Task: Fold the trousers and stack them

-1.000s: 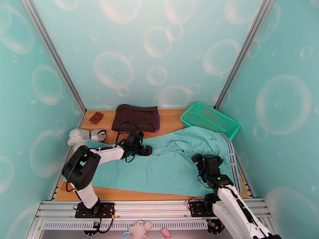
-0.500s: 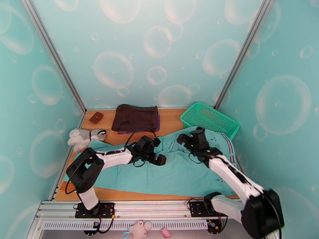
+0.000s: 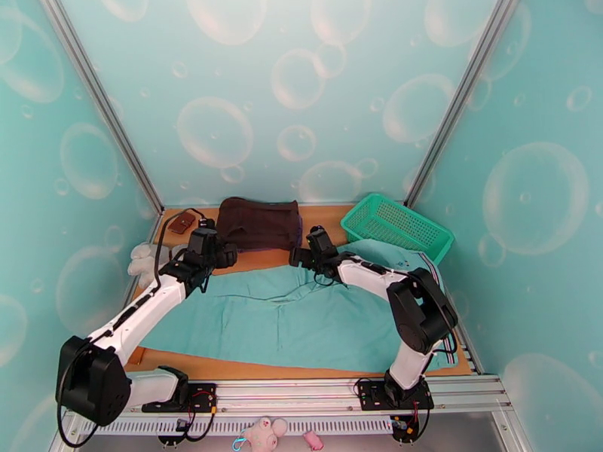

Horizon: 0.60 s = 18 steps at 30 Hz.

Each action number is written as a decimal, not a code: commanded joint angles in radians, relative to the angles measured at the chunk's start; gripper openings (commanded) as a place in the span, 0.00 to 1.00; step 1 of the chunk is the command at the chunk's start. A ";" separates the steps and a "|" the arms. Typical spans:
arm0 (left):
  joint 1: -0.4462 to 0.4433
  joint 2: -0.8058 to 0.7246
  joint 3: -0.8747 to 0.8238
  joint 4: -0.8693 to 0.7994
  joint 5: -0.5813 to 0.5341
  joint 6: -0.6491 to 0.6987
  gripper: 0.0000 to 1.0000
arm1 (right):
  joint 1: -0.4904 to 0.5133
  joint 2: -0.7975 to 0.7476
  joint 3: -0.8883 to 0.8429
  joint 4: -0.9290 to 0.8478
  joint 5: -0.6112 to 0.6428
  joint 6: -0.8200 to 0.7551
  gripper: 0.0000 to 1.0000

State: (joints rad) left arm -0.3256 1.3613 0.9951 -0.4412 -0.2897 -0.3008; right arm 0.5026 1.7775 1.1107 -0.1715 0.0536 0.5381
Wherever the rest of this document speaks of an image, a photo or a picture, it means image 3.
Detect aluminium frame rail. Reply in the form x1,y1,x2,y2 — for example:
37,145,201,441
66,376,515,417

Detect white grey plush toy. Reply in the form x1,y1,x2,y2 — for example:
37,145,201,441
127,243,189,277

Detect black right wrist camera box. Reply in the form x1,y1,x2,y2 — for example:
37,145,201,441
306,225,338,258

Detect purple folded trousers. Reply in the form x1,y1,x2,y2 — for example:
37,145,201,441
235,215,304,255

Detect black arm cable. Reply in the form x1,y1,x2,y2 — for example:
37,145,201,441
412,269,459,358
56,208,208,449

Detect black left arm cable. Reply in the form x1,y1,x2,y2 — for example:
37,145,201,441
56,208,208,449

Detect brown leather wallet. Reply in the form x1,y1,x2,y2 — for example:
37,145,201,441
169,212,197,235

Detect teal trousers with striped waistband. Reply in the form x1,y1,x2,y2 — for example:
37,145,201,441
139,238,458,374

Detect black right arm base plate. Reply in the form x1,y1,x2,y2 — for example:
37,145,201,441
357,380,434,411

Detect green plastic basket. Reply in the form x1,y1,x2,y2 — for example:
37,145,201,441
340,192,455,266

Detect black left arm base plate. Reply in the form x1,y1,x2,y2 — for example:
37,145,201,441
141,382,218,414

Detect pink plush mouse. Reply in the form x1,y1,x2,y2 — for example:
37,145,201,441
242,416,289,452

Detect red black power wires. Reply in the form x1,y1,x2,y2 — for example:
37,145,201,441
174,391,219,443
390,401,436,442

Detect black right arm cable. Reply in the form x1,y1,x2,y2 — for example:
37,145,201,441
412,269,459,358

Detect dark brown folded trousers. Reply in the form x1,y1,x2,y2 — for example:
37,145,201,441
216,197,302,253

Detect white slotted cable duct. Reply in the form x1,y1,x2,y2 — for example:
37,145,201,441
77,415,394,435

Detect aluminium corner post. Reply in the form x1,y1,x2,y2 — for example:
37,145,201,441
404,0,524,209
37,0,165,214

